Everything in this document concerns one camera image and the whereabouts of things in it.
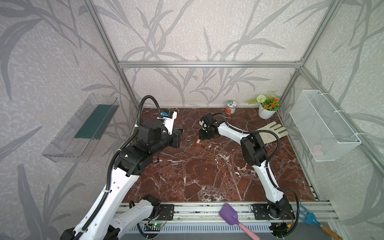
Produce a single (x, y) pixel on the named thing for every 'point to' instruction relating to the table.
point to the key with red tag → (197, 142)
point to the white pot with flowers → (268, 106)
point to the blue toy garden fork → (310, 218)
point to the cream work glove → (267, 137)
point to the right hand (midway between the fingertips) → (199, 133)
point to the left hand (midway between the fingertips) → (185, 126)
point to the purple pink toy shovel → (230, 215)
